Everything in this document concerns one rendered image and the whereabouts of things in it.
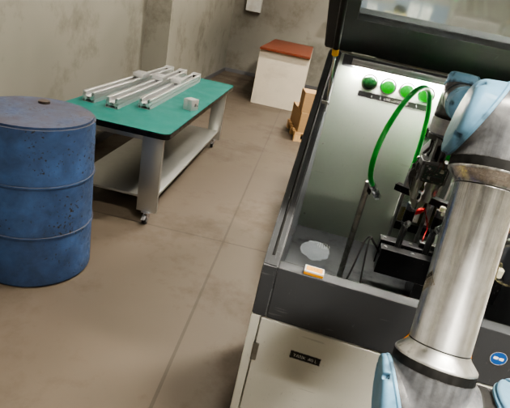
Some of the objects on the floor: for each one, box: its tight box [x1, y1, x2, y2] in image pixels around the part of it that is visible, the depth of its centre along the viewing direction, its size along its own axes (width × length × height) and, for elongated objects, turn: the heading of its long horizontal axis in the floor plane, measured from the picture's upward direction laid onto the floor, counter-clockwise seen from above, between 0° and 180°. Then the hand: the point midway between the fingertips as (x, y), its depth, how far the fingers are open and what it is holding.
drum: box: [0, 96, 96, 287], centre depth 239 cm, size 58×58×87 cm
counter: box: [250, 39, 313, 111], centre depth 855 cm, size 82×257×91 cm, turn 149°
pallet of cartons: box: [287, 87, 317, 142], centre depth 616 cm, size 113×90×64 cm
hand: (415, 203), depth 124 cm, fingers closed
